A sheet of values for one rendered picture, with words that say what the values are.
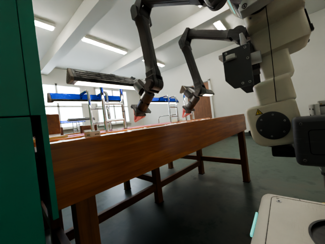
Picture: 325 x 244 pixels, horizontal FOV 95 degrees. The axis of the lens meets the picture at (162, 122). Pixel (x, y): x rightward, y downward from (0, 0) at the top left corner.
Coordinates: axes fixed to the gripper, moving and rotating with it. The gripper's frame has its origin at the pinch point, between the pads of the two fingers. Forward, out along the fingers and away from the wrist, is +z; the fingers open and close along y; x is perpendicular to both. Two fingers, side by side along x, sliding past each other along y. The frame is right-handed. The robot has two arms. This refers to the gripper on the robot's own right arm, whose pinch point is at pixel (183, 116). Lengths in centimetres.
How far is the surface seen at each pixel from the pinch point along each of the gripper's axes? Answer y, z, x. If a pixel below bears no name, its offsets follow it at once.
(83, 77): 69, -11, -25
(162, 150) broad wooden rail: 48, -5, 24
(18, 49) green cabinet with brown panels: 94, -32, 1
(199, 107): -416, 145, -166
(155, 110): -402, 302, -337
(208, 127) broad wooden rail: -0.9, -8.5, 20.9
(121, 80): 46, -11, -27
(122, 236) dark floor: 49, 77, 38
